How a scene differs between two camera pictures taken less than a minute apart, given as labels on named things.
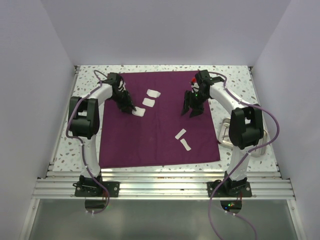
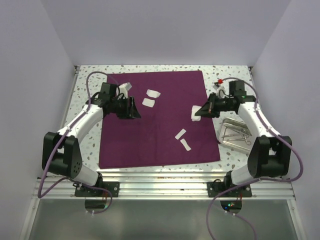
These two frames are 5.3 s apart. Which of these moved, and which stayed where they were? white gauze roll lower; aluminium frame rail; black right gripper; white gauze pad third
Moved: black right gripper
Stayed: white gauze roll lower; aluminium frame rail; white gauze pad third
